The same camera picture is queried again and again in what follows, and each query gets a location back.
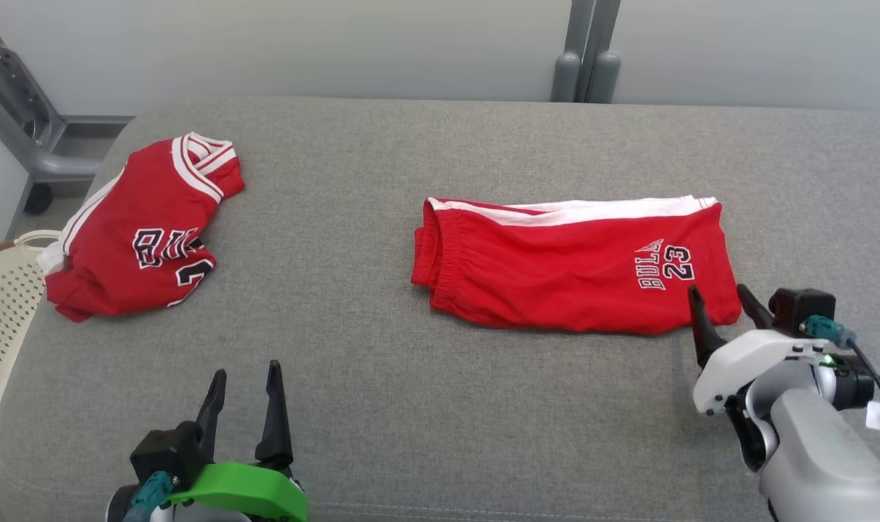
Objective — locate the cream perforated laundry basket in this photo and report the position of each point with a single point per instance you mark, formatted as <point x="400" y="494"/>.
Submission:
<point x="5" y="326"/>

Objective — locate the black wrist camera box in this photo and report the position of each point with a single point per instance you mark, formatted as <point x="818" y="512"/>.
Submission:
<point x="166" y="453"/>
<point x="799" y="308"/>

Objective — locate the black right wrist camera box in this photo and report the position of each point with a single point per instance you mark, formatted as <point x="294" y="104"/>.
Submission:
<point x="799" y="308"/>

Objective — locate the teal left camera connector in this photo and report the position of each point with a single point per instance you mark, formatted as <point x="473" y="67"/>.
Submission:
<point x="148" y="496"/>

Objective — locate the teal camera connector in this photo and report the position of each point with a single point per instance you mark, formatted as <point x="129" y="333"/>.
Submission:
<point x="830" y="331"/>
<point x="148" y="496"/>

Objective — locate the grey metal frame with caster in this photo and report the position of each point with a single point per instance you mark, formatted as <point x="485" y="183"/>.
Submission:
<point x="19" y="109"/>

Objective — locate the grey metal partition post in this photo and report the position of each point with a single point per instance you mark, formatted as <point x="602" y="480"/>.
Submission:
<point x="567" y="69"/>
<point x="605" y="72"/>

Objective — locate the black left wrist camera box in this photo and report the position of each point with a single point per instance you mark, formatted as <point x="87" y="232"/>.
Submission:
<point x="166" y="453"/>

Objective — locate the red Bulls 23 shorts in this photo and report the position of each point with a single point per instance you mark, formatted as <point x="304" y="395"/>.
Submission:
<point x="556" y="275"/>

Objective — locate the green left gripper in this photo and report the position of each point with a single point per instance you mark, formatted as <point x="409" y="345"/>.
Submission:
<point x="251" y="489"/>

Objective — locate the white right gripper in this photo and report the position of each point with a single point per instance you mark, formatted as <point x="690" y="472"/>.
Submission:
<point x="744" y="362"/>

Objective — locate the teal right camera connector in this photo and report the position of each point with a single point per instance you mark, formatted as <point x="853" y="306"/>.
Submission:
<point x="830" y="331"/>

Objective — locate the red Bulls 23 jersey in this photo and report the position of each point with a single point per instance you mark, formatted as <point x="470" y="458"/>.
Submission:
<point x="128" y="217"/>

